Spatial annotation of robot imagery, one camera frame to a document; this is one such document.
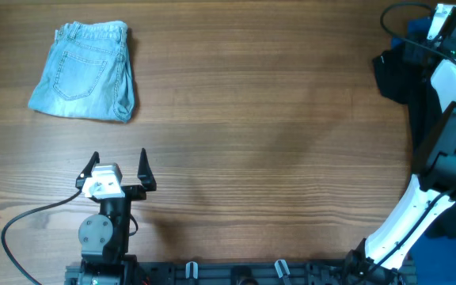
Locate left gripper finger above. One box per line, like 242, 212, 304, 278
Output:
75, 151, 100, 188
137, 148, 157, 192

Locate black shorts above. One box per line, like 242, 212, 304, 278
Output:
372, 44, 456, 239

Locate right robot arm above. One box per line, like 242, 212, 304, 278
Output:
333, 3, 456, 284

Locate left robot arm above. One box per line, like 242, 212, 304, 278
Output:
64, 150, 157, 285

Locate folded light blue jeans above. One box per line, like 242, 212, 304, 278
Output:
28, 21, 135, 123

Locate blue garment pile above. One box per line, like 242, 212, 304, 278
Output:
389, 15, 456, 285

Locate left black cable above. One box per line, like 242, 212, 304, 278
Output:
0, 188, 85, 285

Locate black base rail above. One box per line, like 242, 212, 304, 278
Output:
63, 259, 418, 285

